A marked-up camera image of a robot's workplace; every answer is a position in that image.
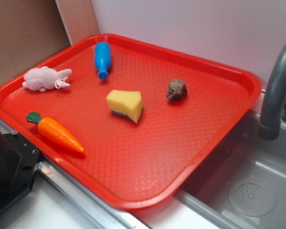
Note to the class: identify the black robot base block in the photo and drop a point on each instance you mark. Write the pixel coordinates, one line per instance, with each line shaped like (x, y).
(19, 160)

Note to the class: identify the orange toy carrot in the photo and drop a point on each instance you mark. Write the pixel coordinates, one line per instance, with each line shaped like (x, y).
(54, 131)

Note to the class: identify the blue plastic toy bottle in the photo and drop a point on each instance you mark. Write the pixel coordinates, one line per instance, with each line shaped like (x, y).
(102, 59)

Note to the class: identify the brown rock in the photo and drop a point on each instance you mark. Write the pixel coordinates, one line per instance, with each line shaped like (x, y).
(177, 90)

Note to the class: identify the red plastic tray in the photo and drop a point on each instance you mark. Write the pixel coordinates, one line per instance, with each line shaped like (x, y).
(132, 166)

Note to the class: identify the grey plastic sink basin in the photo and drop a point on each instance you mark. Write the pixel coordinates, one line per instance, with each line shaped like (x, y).
(242, 183)

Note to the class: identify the brown cardboard panel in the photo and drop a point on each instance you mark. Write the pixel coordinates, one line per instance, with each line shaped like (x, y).
(30, 32)

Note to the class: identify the pink plush bunny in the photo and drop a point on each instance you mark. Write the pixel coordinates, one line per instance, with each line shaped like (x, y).
(45, 78)

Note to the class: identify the yellow sponge with grey pad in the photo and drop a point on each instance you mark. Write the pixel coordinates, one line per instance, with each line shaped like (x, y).
(126, 103)

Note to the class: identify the grey toy faucet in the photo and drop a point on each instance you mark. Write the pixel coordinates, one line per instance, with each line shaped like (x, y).
(274, 103)

